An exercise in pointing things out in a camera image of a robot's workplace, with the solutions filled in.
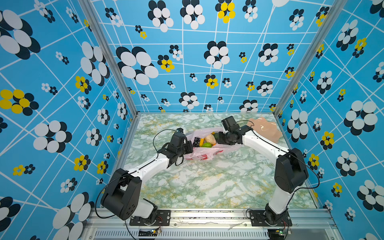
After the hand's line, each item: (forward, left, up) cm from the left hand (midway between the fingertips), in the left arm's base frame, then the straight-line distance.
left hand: (194, 144), depth 88 cm
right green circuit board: (-41, -42, -12) cm, 60 cm away
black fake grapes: (+7, -2, -9) cm, 11 cm away
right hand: (+4, -16, -1) cm, 17 cm away
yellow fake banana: (+9, -6, -9) cm, 14 cm away
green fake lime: (+3, -8, -6) cm, 10 cm away
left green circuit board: (-42, +25, -15) cm, 51 cm away
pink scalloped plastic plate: (+23, -53, -12) cm, 59 cm away
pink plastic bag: (-7, -5, +1) cm, 9 cm away
